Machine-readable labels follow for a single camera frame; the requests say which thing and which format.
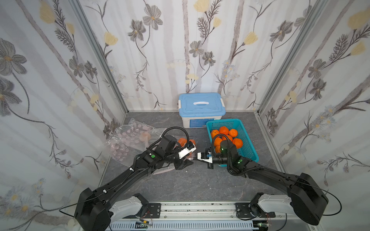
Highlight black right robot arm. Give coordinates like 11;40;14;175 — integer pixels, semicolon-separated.
197;138;329;225

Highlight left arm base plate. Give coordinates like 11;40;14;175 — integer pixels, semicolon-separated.
143;203;161;219

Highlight white slotted cable duct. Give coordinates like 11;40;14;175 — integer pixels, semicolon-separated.
107;220;259;231

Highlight clear zip-top bag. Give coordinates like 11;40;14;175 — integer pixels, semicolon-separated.
105;118;165;167
148;127;196;174

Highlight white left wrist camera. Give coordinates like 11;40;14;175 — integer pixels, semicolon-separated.
178;143;197;159

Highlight aluminium mounting rail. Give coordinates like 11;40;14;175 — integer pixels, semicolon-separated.
83;201;321;231

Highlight teal plastic basket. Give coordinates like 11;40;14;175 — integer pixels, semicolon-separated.
206;118;259;162

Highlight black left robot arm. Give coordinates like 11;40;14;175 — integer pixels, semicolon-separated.
74;127;196;231

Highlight blue lidded storage box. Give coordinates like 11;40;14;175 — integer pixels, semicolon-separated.
178;92;226;129

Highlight round cork coaster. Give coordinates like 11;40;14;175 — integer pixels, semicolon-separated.
139;132;151;142

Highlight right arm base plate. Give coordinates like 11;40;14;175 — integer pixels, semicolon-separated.
235;202;276;219

